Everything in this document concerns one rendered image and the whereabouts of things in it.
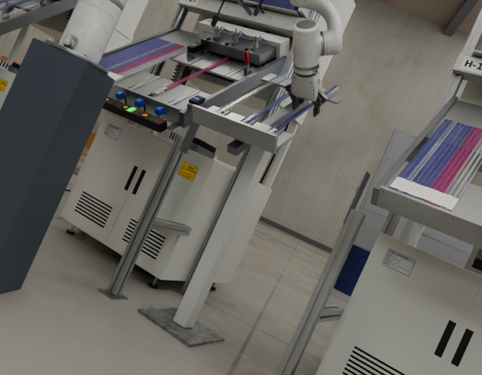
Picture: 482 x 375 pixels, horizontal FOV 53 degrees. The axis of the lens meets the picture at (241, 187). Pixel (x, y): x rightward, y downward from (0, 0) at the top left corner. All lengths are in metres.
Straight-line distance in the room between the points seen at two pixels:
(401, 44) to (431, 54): 0.78
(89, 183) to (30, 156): 1.05
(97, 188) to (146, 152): 0.32
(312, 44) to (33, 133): 0.86
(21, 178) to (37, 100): 0.21
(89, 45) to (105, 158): 1.03
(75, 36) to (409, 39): 12.04
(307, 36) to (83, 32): 0.65
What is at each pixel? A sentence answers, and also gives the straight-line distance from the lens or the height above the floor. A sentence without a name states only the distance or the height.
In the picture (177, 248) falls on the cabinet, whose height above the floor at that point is 0.21.
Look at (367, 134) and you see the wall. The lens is 12.43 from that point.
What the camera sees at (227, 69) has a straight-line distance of 2.19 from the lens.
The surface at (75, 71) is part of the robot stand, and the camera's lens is 1.40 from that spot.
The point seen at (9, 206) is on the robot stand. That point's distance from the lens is 1.44.
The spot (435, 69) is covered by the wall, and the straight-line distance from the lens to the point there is 13.07.
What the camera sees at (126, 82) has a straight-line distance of 2.12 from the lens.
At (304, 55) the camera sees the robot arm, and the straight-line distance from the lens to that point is 1.59.
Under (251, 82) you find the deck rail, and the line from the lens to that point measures 2.11.
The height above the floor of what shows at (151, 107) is 0.70.
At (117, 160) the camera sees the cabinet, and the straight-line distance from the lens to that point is 2.37.
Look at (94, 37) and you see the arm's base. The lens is 1.47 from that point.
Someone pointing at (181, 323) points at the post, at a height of 0.02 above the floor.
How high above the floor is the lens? 0.56
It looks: level
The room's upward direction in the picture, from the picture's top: 24 degrees clockwise
